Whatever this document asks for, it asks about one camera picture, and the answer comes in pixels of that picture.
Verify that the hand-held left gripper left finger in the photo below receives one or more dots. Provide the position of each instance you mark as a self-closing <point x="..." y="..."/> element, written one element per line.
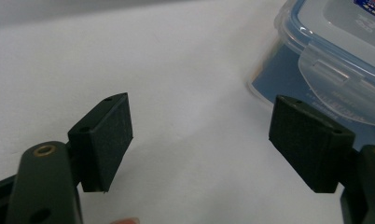
<point x="101" y="140"/>

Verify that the clear plastic food container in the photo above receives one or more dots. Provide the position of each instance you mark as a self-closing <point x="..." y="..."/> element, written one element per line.
<point x="279" y="77"/>

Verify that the clear blue-lidded plastic container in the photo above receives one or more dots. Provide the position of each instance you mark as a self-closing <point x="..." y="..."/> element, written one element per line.
<point x="331" y="28"/>

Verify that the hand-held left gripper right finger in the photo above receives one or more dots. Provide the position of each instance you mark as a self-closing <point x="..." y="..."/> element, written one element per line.
<point x="310" y="143"/>

